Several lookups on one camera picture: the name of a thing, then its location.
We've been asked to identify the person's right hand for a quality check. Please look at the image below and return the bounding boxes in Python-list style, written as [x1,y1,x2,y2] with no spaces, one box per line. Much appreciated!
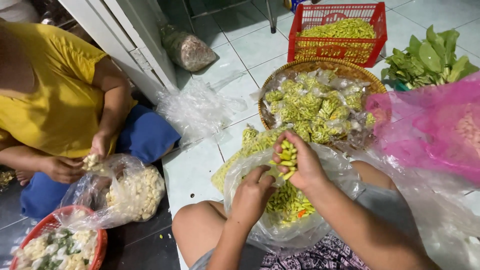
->
[272,130,331,193]

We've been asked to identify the person's left hand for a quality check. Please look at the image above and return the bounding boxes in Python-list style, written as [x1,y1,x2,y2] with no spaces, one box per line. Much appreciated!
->
[229,165,277,228]

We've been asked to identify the handful of green chilies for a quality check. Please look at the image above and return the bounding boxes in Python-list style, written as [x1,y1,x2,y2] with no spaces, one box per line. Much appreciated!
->
[269,139,298,181]

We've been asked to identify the large clear bag of chilies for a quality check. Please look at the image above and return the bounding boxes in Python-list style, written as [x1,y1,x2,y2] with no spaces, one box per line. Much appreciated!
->
[211,125,366,256]

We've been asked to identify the pile of small chili packets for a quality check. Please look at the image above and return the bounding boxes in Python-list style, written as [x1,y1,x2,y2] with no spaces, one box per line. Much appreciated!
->
[262,69,377,145]

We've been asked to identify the person's legs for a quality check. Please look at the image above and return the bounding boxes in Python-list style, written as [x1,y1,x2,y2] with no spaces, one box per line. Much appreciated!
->
[172,160,421,270]

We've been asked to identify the round woven bamboo tray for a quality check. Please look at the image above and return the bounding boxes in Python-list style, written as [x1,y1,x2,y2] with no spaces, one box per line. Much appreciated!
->
[258,57,388,132]

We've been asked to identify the pile of empty clear bags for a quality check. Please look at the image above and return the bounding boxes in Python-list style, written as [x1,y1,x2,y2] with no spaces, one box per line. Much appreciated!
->
[155,71,248,151]

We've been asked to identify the red plastic crate of chilies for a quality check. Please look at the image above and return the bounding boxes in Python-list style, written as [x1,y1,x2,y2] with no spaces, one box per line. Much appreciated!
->
[287,2,388,68]

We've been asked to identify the metal table leg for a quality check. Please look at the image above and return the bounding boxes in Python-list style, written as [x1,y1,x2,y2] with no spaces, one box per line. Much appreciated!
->
[265,0,277,34]

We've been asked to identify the clear bag of garlic cloves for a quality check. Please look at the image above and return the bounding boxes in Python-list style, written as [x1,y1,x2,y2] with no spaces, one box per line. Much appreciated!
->
[54,154,166,231]

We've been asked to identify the clear bag of shallots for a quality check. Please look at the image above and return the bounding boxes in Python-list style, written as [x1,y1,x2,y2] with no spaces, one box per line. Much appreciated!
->
[159,23,217,73]

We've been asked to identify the pink plastic bag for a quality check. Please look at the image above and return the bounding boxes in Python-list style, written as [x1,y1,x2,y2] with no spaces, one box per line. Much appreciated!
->
[365,71,480,186]

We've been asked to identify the bunch of leafy greens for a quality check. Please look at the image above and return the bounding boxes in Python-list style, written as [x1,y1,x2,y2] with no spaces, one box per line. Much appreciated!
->
[380,25,480,91]

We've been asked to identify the large clear plastic sheet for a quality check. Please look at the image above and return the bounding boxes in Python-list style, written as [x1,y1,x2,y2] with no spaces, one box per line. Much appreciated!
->
[349,146,480,270]

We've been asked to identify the white door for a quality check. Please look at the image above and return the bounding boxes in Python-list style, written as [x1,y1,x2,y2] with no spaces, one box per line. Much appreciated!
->
[58,0,179,106]

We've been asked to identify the red round basket of packets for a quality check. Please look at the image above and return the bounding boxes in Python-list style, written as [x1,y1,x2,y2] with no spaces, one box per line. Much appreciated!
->
[9,205,108,270]

